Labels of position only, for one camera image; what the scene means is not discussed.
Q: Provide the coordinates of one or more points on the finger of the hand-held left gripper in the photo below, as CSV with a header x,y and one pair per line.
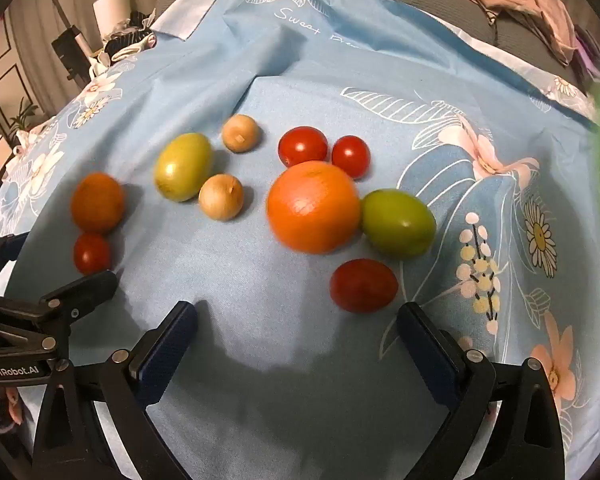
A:
x,y
87,287
0,250

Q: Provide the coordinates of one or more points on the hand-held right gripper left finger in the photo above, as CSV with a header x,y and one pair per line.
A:
x,y
167,352

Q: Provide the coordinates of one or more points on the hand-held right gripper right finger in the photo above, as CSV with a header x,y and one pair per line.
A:
x,y
430,360

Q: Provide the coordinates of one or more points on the red cherry tomato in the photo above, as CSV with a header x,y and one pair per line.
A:
x,y
92,254
364,286
351,156
302,146

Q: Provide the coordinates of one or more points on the small orange tangerine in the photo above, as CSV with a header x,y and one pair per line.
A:
x,y
97,202

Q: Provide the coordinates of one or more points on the tan longan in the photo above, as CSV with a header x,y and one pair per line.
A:
x,y
240,132
221,197

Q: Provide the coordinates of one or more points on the large orange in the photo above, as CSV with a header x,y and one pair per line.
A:
x,y
312,207

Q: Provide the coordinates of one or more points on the green potted plant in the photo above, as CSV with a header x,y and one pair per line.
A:
x,y
17,117

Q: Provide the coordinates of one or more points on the black upright vacuum cleaner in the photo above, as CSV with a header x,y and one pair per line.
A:
x,y
70,50

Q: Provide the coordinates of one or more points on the black and white clothes pile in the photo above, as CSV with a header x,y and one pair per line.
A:
x,y
127,42

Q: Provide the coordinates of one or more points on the white cylinder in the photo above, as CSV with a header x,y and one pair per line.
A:
x,y
111,10

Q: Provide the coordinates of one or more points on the blue floral bed sheet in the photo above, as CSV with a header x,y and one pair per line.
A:
x,y
305,60

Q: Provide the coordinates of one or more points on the purple cloth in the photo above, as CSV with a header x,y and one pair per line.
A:
x,y
587,55

